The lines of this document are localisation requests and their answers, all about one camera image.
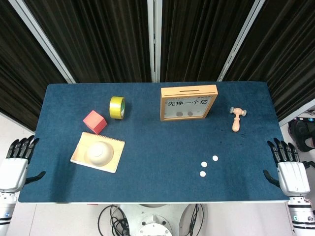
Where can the black curtain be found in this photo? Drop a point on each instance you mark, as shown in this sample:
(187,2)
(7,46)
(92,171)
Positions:
(98,37)
(14,73)
(283,49)
(197,37)

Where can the blue table cloth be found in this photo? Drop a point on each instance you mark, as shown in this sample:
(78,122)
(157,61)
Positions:
(157,147)

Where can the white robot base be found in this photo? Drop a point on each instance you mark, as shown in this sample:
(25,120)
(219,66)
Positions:
(153,221)

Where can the red cube block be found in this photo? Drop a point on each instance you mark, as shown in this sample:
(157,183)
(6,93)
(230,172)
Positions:
(94,121)

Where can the white partition post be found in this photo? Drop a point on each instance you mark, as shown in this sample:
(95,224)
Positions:
(240,40)
(150,37)
(295,115)
(43,40)

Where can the beige spiral notebook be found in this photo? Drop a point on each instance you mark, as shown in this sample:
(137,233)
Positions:
(116,152)

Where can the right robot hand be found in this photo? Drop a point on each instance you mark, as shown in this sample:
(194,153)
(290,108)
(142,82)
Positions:
(294,177)

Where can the cream upturned bowl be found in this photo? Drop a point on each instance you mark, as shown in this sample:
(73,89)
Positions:
(98,155)

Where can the wooden frame coin bank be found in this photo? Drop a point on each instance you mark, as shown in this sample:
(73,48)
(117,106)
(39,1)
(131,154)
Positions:
(172,94)

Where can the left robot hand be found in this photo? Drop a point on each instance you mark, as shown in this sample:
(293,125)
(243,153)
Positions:
(12,174)

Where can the black chair caster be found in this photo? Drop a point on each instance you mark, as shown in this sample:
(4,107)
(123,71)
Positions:
(308,164)

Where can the black equipment case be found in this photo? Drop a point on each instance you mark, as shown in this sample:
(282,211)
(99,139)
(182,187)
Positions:
(291,127)

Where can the wooden toy hammer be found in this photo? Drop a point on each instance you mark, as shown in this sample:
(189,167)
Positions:
(236,123)

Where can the black shoe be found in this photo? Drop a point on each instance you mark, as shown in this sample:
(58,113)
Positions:
(301,135)

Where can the yellow tape roll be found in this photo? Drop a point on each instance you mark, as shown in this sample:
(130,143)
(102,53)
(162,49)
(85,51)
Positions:
(115,108)

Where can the silver coin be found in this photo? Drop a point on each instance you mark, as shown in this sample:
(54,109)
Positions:
(202,174)
(215,158)
(203,164)

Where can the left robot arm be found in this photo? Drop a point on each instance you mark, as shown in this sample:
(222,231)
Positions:
(6,206)

